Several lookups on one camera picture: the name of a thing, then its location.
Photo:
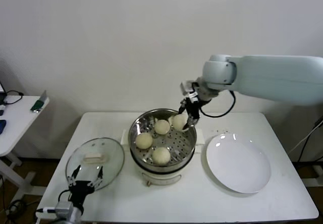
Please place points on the black plug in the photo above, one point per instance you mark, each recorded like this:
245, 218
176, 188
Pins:
318, 123

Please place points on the white metal frame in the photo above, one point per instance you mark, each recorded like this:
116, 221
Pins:
313, 181

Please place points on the white side table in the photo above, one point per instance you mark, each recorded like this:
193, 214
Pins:
20, 123

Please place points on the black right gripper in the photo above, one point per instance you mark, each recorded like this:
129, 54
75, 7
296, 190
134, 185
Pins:
193, 109

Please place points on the blue computer mouse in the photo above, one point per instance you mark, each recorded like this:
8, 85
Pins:
2, 126

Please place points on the small white desk object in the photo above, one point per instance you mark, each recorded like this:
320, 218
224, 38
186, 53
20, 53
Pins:
2, 107

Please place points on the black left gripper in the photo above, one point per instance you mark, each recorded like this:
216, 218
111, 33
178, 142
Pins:
79, 190

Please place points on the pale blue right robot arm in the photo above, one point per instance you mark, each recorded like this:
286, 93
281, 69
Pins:
277, 77

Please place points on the white steamed baozi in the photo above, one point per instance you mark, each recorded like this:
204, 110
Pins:
179, 122
161, 156
161, 127
144, 141

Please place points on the black desk device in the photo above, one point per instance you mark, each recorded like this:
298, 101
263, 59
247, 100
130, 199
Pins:
2, 96

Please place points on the white round plate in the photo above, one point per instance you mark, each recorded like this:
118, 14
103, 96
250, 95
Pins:
237, 163

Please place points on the perforated steel steamer basket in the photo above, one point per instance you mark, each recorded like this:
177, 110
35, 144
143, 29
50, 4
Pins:
181, 143

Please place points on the white electric cooker pot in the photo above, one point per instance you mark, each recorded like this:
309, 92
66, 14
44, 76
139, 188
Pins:
161, 178

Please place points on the round glass lid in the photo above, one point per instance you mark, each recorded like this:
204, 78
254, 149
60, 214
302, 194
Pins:
111, 158

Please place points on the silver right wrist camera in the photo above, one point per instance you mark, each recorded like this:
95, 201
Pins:
188, 89

